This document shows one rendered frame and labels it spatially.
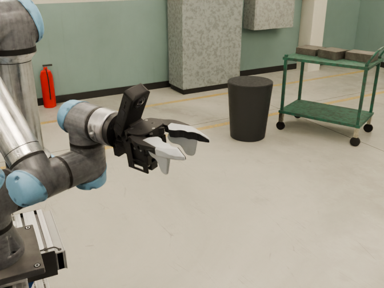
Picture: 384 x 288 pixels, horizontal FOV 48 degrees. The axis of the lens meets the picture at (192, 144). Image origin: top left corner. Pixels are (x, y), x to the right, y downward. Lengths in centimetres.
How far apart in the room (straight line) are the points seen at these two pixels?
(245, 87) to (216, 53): 213
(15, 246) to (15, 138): 39
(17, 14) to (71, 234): 230
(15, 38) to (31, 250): 55
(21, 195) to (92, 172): 16
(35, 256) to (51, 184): 37
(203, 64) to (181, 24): 68
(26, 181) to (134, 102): 27
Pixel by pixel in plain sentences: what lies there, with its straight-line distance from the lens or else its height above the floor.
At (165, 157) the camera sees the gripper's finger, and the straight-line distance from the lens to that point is 74.
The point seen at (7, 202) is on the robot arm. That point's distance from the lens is 117.
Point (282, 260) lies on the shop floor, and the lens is 292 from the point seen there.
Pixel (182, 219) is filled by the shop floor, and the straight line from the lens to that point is 326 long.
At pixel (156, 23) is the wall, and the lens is 653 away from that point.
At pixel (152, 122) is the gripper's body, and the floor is 147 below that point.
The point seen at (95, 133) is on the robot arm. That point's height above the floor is 143.
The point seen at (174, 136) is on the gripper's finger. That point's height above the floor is 145.
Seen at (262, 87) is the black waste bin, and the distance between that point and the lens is 445.
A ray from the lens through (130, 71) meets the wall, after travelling 646.
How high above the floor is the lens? 175
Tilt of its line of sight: 22 degrees down
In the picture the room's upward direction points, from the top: straight up
